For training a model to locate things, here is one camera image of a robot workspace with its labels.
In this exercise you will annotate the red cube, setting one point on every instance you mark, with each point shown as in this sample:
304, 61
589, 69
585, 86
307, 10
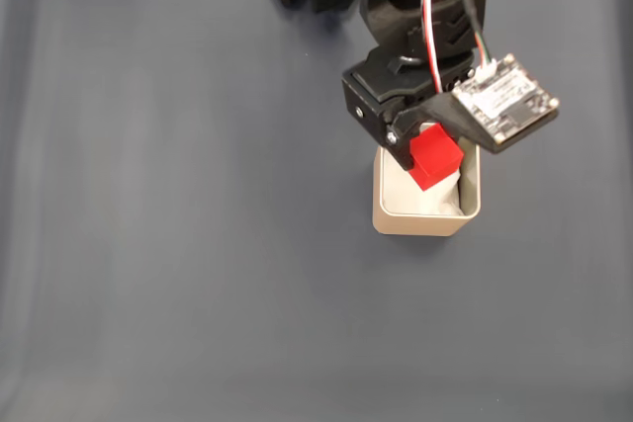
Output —
435, 157

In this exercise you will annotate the beige square box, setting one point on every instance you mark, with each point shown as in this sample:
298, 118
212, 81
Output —
420, 227

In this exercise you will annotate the white tissue paper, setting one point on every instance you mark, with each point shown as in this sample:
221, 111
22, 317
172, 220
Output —
400, 194

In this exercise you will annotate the bare camera circuit board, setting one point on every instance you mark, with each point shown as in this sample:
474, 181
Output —
509, 98

